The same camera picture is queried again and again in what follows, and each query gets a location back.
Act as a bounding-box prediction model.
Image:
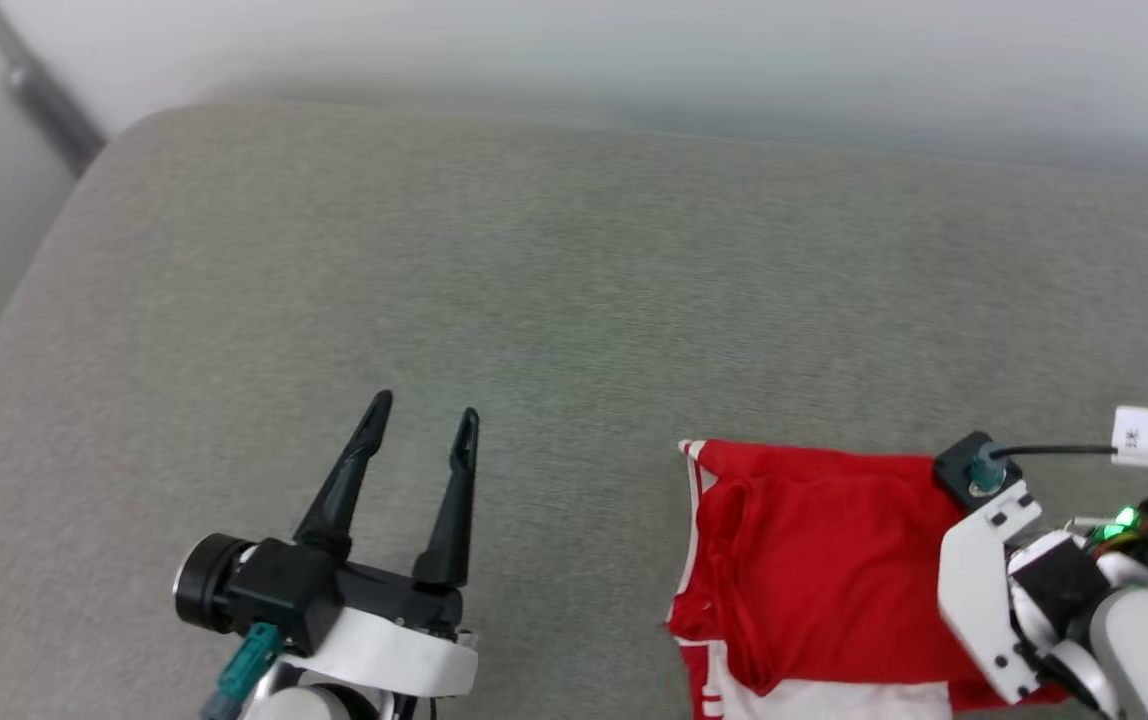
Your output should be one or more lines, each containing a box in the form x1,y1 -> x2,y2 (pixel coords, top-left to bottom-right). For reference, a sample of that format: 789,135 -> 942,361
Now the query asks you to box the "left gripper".
278,389 -> 482,699

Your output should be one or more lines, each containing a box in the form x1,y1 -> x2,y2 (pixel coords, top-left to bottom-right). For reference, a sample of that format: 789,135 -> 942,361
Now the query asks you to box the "red and white garment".
664,438 -> 1072,720

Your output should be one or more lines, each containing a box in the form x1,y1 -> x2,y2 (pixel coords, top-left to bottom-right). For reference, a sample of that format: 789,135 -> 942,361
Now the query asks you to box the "dark grey wall strip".
0,0 -> 108,178

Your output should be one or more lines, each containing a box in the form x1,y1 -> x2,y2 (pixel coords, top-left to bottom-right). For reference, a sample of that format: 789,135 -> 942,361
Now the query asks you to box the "grey fabric sofa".
0,100 -> 1148,720

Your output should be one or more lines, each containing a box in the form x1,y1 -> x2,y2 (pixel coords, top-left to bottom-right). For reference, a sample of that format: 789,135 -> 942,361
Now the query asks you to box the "white cable label tag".
1110,404 -> 1148,469

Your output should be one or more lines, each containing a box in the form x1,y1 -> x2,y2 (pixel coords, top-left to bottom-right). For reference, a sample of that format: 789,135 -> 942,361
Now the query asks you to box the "teal right cable connector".
968,450 -> 1008,497

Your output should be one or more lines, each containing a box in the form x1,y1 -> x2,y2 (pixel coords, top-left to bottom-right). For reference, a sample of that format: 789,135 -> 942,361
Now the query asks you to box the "teal cable connector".
198,621 -> 286,720
968,450 -> 1008,497

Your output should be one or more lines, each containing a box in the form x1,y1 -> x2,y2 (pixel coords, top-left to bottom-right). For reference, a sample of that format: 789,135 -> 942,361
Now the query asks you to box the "black right camera cable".
989,442 -> 1148,467

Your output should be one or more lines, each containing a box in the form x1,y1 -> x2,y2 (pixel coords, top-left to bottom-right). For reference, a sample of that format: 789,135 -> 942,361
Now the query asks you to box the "teal left cable connector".
198,621 -> 286,720

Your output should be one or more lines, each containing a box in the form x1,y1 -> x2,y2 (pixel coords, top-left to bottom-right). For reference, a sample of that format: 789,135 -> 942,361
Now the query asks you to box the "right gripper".
937,480 -> 1046,707

